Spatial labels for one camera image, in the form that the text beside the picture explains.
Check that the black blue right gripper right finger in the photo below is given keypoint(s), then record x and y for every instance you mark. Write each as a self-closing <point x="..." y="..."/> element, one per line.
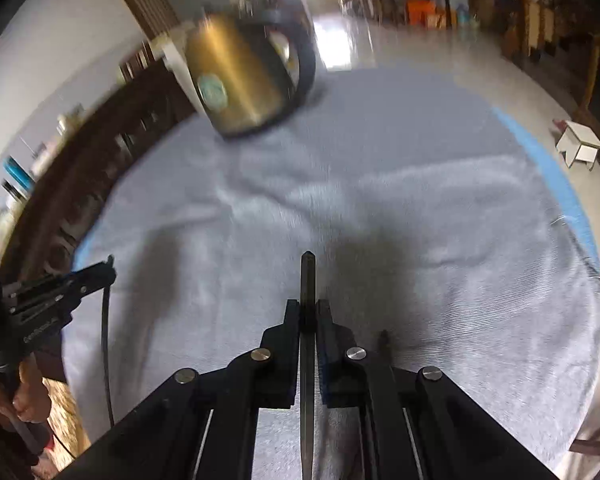
<point x="414" y="425"/>

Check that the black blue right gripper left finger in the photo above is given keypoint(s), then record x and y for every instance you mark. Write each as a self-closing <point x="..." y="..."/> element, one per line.
<point x="201" y="426"/>

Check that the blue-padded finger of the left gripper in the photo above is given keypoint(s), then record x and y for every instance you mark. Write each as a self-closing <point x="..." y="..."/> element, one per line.
<point x="90" y="277"/>

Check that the person's left hand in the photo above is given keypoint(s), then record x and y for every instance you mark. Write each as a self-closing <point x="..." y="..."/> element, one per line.
<point x="31" y="402"/>

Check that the teal thermos bottle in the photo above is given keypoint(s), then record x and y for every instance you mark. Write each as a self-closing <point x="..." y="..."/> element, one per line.
<point x="24" y="180"/>

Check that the grey tablecloth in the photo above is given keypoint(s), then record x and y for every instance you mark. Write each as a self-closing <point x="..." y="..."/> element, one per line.
<point x="434" y="219"/>

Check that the gold electric kettle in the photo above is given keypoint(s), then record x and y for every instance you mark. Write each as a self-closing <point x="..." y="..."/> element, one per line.
<point x="250" y="73"/>

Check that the small white step stool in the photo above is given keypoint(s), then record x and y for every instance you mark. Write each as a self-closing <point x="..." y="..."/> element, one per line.
<point x="577" y="143"/>

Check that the blue water jug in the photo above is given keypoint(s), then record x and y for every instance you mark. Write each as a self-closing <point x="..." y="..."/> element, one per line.
<point x="462" y="16"/>

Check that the orange box under table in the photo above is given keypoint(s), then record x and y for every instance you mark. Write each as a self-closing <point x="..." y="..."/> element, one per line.
<point x="417" y="12"/>

